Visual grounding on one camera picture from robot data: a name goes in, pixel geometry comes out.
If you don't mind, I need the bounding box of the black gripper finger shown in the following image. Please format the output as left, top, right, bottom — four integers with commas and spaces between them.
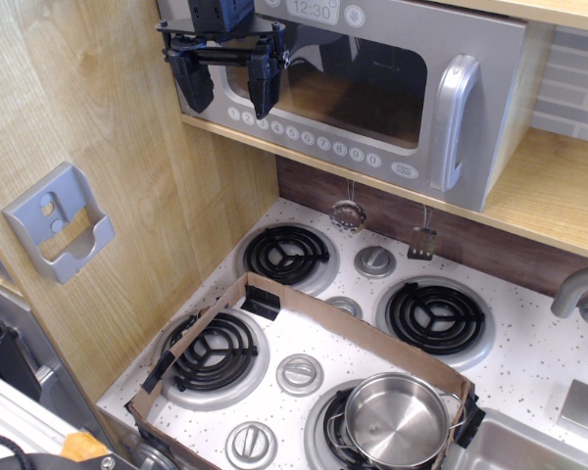
170, 50, 214, 113
247, 48, 281, 119

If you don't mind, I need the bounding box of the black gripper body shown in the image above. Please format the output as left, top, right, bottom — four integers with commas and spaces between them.
156, 1, 287, 68

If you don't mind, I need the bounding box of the silver toy microwave door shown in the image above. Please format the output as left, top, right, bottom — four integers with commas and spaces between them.
159, 1, 530, 211

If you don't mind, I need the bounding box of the hanging metal strainer ladle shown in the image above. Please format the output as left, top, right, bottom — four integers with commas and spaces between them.
329, 180, 368, 234

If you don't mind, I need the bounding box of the back left black burner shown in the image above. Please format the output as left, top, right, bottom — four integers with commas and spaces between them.
233, 223, 340, 297

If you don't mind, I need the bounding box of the black burner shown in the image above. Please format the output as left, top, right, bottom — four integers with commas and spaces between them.
303, 380, 372, 469
163, 308, 270, 411
233, 223, 340, 297
374, 275, 496, 371

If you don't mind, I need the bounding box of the back silver stove knob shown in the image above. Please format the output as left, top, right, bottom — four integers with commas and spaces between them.
354, 246, 397, 279

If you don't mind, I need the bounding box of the silver stove knob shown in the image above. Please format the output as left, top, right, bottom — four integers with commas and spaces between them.
225, 421, 278, 470
354, 246, 397, 279
325, 296, 363, 319
275, 353, 324, 397

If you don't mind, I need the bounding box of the hanging metal slotted spatula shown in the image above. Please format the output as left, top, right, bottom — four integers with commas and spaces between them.
407, 205, 437, 260

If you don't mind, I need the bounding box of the middle silver stove knob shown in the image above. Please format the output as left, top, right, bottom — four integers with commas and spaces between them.
325, 296, 363, 319

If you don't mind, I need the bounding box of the front left black burner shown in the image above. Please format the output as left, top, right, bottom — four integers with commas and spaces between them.
163, 308, 270, 411

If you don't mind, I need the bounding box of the wooden shelf board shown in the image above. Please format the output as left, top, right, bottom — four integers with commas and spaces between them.
180, 115, 588, 258

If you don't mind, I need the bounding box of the back right black burner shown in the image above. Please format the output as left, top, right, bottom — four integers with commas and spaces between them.
374, 275, 496, 371

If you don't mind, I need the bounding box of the centre silver stove knob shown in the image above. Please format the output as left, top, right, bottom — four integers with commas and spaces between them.
275, 353, 324, 397

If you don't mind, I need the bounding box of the front silver stove knob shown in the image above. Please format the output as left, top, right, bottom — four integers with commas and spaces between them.
225, 421, 278, 470

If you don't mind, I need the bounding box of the stainless steel pot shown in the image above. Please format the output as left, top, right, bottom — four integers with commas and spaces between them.
331, 372, 466, 469

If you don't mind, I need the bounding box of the front right black burner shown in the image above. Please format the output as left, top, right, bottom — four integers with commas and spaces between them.
303, 380, 372, 469

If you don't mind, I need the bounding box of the silver oven front knob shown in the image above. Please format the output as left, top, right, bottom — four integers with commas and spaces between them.
135, 443, 178, 470

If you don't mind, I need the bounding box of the silver toy faucet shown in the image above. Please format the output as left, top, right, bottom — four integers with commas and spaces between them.
551, 268, 588, 323

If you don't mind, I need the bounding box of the metal sink basin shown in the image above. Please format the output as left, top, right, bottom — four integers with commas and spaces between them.
441, 408, 588, 470

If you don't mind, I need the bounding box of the grey wall phone holder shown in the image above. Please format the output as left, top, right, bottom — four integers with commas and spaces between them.
2, 162, 116, 284

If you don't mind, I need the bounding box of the brown cardboard barrier frame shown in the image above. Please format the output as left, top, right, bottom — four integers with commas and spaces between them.
126, 274, 477, 469

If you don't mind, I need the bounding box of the black braided cable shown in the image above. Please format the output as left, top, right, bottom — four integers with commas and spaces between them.
0, 430, 35, 470

